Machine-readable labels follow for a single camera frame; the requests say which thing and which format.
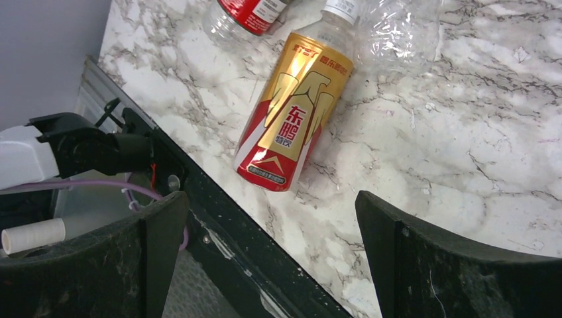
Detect white paper roll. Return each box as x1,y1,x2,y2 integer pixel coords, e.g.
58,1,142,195
1,218,66,255

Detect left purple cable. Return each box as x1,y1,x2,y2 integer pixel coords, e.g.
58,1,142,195
0,178,190,252

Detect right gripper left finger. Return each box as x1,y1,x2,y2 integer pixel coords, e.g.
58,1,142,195
1,191,189,317

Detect blue label clear bottle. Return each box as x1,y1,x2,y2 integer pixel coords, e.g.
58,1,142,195
354,0,443,75

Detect gold red drink bottle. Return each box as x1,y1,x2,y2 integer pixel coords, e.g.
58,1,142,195
233,1,360,191

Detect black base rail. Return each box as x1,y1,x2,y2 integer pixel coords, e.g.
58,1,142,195
94,98,352,318

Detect red label clear bottle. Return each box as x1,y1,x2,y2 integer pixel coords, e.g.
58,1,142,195
202,0,292,48

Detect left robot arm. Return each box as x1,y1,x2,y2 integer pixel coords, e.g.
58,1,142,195
1,113,154,189

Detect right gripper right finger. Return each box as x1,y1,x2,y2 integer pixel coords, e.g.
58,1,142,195
355,191,561,317

